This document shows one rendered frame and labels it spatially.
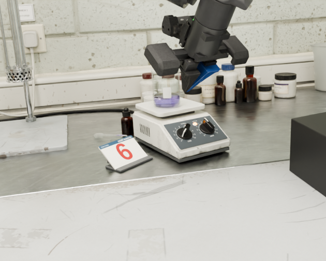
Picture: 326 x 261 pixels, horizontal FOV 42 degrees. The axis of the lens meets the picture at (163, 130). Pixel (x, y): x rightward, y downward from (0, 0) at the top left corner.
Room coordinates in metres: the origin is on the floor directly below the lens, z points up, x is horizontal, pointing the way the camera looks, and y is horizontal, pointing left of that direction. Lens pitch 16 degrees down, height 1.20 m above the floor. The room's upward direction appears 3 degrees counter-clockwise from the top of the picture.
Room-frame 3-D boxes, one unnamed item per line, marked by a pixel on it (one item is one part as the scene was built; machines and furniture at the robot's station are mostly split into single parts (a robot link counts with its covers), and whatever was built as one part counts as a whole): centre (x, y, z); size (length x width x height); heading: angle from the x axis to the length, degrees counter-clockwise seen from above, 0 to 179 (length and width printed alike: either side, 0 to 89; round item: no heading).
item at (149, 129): (0.90, -0.03, 0.94); 0.22 x 0.13 x 0.08; 29
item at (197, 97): (1.27, -0.10, 0.93); 0.05 x 0.05 x 0.06
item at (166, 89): (0.91, -0.01, 1.03); 0.07 x 0.06 x 0.08; 44
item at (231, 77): (1.33, -0.21, 0.96); 0.06 x 0.06 x 0.11
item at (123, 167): (0.81, 0.08, 0.92); 0.09 x 0.06 x 0.04; 138
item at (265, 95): (1.31, -0.33, 0.92); 0.04 x 0.04 x 0.04
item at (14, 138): (1.04, 0.34, 0.91); 0.30 x 0.20 x 0.01; 11
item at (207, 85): (1.32, -0.14, 0.96); 0.07 x 0.07 x 0.13
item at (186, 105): (0.93, -0.02, 0.98); 0.12 x 0.12 x 0.01; 29
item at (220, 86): (1.27, -0.18, 0.94); 0.04 x 0.04 x 0.09
